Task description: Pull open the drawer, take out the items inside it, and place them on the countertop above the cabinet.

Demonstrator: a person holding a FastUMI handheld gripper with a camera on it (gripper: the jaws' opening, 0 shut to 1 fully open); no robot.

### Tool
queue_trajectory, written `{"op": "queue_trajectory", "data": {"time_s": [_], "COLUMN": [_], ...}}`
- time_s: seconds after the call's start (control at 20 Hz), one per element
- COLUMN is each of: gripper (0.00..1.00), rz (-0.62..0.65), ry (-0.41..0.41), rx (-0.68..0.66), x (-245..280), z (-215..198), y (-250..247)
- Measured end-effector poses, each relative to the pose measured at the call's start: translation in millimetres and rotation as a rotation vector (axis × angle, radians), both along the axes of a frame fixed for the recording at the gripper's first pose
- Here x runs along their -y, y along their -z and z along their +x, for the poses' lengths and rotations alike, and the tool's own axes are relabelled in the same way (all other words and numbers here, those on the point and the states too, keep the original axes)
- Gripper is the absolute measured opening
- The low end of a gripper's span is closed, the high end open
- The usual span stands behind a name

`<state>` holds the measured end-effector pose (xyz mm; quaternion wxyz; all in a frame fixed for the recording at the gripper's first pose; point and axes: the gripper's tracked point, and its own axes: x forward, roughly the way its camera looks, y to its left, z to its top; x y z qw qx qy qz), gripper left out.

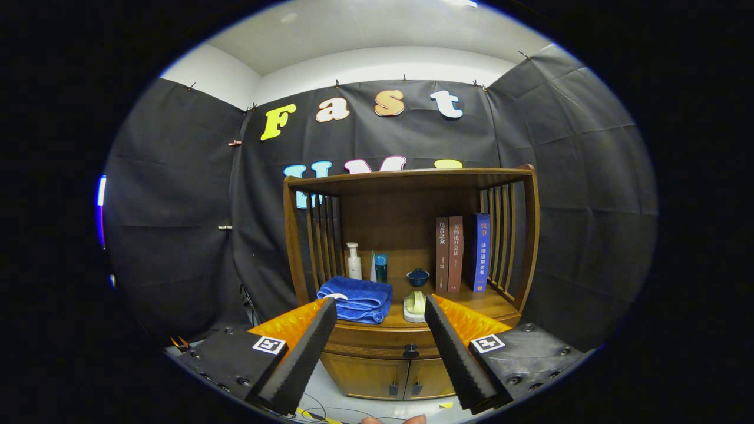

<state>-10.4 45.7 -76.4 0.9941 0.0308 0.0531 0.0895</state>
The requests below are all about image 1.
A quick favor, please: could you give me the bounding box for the yellow black striped tape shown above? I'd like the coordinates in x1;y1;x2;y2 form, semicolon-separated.
295;406;345;424

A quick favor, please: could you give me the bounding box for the reddish brown book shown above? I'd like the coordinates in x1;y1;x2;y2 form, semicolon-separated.
448;216;464;294

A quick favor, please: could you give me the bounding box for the dark brown book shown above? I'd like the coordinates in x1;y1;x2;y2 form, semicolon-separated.
435;217;450;295

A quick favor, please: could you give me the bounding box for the blue folded towel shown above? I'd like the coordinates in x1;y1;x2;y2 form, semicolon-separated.
317;276;393;324

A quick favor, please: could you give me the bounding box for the black backdrop cloth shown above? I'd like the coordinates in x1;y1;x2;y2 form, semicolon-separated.
103;42;657;354

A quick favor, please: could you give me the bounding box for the white pump bottle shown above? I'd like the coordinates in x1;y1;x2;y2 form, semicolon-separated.
346;242;363;280

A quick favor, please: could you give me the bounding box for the green soap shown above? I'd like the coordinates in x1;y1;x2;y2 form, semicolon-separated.
403;290;427;323

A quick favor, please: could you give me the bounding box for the wooden drawer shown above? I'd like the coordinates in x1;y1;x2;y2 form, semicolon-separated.
323;317;522;361

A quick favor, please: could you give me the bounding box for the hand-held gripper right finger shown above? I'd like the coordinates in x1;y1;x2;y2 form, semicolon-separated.
424;293;590;415

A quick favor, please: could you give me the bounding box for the wooden cabinet door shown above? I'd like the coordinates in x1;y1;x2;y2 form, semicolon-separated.
408;356;457;400
321;352;410;401

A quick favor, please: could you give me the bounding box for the thin floor cable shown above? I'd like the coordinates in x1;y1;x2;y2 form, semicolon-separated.
295;392;407;424

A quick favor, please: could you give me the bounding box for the wooden countertop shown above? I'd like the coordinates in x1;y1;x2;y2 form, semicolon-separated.
315;277;522;330

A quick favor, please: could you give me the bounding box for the blue book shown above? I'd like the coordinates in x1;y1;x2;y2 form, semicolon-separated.
471;213;491;293

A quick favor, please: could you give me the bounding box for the wooden cabinet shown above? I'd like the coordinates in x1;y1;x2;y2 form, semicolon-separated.
283;165;541;402

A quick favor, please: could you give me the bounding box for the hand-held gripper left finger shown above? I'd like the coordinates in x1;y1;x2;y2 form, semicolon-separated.
167;297;338;416

